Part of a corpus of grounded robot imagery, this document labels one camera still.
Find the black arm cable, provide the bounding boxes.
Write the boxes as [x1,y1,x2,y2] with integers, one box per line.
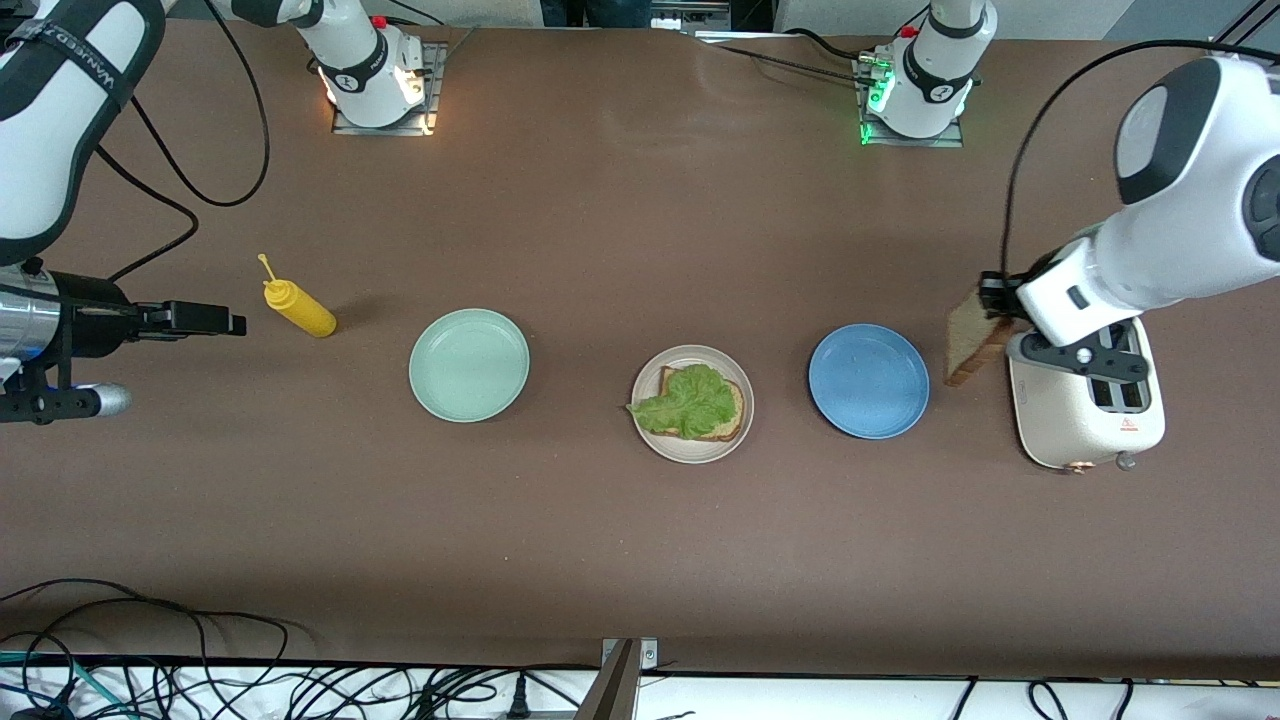
[95,0,271,283]
[1000,40,1280,279]

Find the white toaster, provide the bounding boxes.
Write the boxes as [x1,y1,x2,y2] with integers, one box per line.
[1008,318,1167,473]

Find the green lettuce leaf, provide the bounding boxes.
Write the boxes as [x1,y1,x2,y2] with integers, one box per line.
[626,363,738,439]

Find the teal cable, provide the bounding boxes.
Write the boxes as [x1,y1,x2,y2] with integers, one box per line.
[0,650,136,720]

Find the beige plate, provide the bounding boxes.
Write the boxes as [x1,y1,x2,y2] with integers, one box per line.
[630,344,756,465]

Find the aluminium profile corner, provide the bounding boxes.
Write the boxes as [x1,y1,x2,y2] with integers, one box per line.
[1205,0,1280,59]

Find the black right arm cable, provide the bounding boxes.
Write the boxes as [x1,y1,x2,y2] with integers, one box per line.
[95,0,271,283]

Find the mint green plate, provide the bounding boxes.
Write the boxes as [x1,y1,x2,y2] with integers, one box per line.
[408,308,531,424]

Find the metal table edge bracket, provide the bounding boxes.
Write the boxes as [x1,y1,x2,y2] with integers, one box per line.
[575,637,661,720]

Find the black braided cable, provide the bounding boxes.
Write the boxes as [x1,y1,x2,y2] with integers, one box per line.
[695,28,881,86]

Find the blue plate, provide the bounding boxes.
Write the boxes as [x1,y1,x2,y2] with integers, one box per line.
[808,323,931,440]

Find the toasted bread slice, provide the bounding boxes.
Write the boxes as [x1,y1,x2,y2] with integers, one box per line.
[944,288,1017,388]
[655,366,748,443]

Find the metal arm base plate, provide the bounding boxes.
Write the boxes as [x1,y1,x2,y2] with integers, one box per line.
[853,55,967,149]
[331,40,448,137]

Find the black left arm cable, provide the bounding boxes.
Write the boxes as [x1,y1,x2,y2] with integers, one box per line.
[1000,40,1280,279]

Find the yellow squeeze bottle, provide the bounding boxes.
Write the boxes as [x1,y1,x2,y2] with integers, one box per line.
[257,253,339,339]

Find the black looped cable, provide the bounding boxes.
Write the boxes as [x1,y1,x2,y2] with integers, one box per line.
[0,578,301,720]

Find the grey device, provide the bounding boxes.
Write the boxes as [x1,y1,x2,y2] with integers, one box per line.
[650,0,733,33]

